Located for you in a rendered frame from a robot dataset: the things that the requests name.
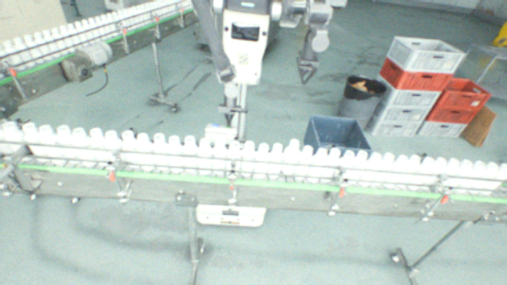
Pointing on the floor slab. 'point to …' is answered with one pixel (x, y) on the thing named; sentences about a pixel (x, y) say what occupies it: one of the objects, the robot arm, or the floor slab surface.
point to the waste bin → (360, 99)
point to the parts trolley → (487, 69)
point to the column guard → (501, 37)
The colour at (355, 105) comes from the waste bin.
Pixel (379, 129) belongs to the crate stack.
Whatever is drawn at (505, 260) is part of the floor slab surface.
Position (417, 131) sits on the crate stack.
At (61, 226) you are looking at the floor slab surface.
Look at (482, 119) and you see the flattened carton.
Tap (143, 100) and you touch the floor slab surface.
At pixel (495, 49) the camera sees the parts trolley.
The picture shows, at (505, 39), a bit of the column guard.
